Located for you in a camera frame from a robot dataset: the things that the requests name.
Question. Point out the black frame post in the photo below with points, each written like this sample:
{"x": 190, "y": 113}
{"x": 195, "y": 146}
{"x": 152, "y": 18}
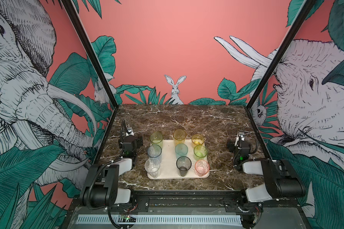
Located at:
{"x": 294, "y": 28}
{"x": 73, "y": 16}

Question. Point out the black front rail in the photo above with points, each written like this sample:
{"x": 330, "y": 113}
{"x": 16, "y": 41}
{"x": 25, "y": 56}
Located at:
{"x": 230, "y": 201}

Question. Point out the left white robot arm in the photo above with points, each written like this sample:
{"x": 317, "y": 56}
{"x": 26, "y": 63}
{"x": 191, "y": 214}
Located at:
{"x": 101, "y": 186}

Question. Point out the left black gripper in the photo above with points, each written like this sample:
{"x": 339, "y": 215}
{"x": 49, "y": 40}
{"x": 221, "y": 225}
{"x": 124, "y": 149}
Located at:
{"x": 138, "y": 140}

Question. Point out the white slotted cable duct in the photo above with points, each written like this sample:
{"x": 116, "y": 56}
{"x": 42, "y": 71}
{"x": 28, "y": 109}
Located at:
{"x": 229, "y": 220}

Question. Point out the beige square tray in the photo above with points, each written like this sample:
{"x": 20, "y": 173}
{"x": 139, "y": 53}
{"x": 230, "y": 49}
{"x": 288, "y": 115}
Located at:
{"x": 168, "y": 168}

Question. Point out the dark smoked glass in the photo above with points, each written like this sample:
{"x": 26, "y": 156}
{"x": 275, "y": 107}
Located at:
{"x": 183, "y": 164}

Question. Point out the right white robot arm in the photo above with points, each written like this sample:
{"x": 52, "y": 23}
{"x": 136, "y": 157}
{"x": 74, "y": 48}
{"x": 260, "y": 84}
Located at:
{"x": 280, "y": 178}

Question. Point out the yellow glass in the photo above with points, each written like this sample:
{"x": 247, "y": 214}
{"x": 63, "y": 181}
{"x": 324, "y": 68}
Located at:
{"x": 197, "y": 139}

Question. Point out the right black frame post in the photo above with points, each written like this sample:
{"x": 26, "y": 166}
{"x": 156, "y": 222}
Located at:
{"x": 294, "y": 28}

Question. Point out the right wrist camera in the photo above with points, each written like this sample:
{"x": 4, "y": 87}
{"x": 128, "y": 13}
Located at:
{"x": 240, "y": 136}

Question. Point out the pink glass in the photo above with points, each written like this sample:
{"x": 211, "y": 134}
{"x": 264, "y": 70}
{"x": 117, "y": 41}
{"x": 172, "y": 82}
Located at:
{"x": 202, "y": 167}

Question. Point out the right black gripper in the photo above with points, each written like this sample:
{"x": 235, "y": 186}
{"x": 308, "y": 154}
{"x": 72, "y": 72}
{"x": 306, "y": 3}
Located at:
{"x": 232, "y": 148}

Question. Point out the frosted teal glass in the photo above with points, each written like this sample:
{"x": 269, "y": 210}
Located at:
{"x": 181, "y": 150}

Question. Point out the amber tall glass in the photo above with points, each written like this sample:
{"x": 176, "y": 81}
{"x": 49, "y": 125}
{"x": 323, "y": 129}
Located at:
{"x": 179, "y": 136}

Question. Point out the grey blue glass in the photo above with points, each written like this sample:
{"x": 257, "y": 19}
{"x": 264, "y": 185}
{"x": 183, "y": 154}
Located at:
{"x": 155, "y": 151}

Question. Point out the light green ribbed glass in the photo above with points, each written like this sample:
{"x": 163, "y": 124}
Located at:
{"x": 156, "y": 138}

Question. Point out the clear glass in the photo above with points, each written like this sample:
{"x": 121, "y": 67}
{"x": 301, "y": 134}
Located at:
{"x": 153, "y": 167}

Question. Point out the left black frame post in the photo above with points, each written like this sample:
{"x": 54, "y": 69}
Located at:
{"x": 73, "y": 16}

